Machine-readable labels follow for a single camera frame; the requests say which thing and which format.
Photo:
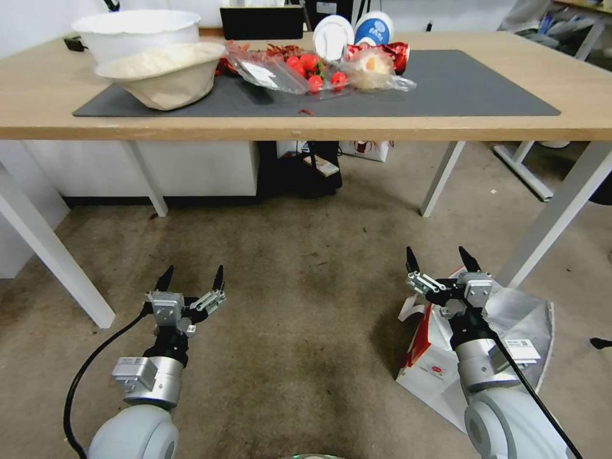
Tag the white bag with red print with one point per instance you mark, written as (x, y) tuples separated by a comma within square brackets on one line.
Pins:
[(370, 150)]

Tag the white desk frame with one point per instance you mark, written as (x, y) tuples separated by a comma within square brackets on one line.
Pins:
[(526, 177)]

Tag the black monitor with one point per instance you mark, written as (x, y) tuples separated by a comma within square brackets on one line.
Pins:
[(260, 23)]

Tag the red round fruit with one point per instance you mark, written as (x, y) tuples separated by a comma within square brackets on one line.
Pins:
[(295, 65), (314, 85), (338, 81), (309, 61)]

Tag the red foil snack packet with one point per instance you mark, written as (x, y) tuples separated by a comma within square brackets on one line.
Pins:
[(399, 52)]

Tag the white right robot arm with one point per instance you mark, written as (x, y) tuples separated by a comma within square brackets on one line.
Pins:
[(502, 421)]

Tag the wooden table with white legs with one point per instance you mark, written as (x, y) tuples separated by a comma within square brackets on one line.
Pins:
[(478, 126)]

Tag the blue and white round lid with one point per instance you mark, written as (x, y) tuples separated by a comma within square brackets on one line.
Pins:
[(375, 28)]

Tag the small black box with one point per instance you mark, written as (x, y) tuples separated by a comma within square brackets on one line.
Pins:
[(74, 43)]

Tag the red crayfish shells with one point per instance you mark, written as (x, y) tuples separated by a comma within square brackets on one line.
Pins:
[(284, 49)]

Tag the white cabinet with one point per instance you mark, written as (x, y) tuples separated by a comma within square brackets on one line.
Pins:
[(201, 167)]

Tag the small black floor object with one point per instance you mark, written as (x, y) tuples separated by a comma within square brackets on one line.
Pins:
[(601, 343)]

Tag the brown paper bowl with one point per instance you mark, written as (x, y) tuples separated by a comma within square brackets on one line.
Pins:
[(167, 86)]

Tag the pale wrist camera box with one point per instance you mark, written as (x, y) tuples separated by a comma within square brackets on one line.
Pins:
[(478, 290), (167, 308)]

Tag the clear plastic food container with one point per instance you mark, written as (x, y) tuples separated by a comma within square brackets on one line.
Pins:
[(268, 71)]

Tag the clear plastic bag with bread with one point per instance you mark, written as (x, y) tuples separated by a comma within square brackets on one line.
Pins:
[(375, 71)]

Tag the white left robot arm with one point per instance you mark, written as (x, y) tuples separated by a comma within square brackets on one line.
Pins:
[(138, 430)]

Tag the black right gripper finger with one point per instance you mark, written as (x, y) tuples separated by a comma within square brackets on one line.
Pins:
[(470, 265), (423, 282)]

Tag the white red food delivery bag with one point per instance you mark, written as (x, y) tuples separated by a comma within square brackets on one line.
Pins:
[(430, 354)]

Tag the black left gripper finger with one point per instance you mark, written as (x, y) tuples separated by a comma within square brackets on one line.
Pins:
[(166, 282), (210, 300)]

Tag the dark grey table mat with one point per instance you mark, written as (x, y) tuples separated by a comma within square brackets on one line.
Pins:
[(478, 86)]

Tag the large white plastic bowl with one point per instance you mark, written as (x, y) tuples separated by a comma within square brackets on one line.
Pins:
[(143, 38)]

